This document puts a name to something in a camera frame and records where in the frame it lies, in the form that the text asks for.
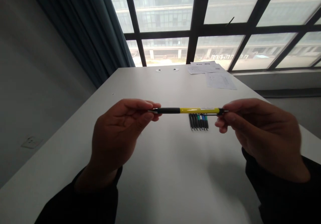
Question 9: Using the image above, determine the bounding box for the person's left hand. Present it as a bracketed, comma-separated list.
[91, 98, 162, 177]

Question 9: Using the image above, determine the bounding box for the person's right hand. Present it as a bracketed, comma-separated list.
[215, 98, 311, 184]

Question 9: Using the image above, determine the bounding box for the yellow pen with black grip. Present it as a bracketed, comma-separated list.
[147, 107, 229, 115]

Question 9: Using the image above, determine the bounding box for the row of pens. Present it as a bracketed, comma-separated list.
[189, 113, 209, 132]

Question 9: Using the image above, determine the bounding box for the printed paper sheet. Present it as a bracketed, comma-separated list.
[204, 71, 238, 91]
[187, 60, 222, 75]

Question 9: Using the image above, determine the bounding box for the blue curtain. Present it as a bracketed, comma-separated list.
[24, 0, 136, 89]

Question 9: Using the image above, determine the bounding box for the large black-framed window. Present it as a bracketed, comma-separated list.
[105, 0, 321, 72]

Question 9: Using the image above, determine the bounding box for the white wall socket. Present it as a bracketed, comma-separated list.
[21, 135, 43, 149]

